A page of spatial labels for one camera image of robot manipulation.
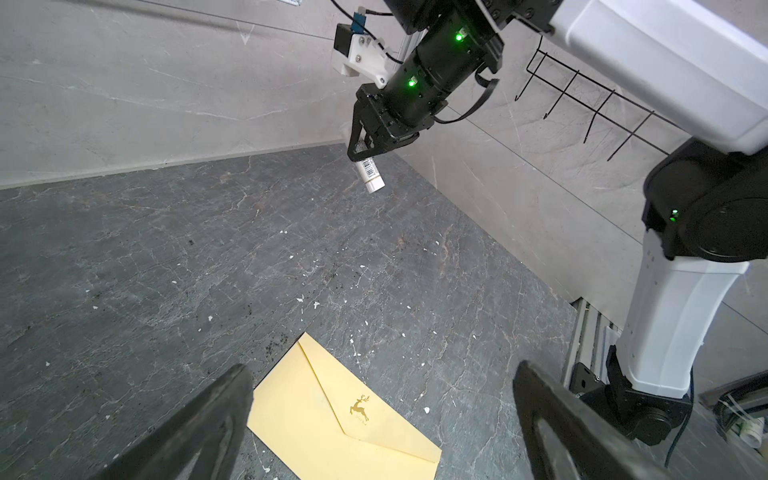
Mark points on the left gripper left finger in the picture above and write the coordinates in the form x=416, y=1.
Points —
x=205, y=434

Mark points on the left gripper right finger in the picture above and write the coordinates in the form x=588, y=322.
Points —
x=565, y=439

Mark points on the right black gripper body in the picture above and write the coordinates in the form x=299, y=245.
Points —
x=375, y=130

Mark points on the white glue stick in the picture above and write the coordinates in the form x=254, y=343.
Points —
x=370, y=175

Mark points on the tan paper envelope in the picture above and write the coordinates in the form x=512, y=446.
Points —
x=323, y=422

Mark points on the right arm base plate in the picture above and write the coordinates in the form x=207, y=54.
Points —
x=593, y=392

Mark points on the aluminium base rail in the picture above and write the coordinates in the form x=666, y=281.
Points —
x=594, y=335

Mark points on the black wire hook rack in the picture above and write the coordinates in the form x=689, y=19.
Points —
x=607, y=96

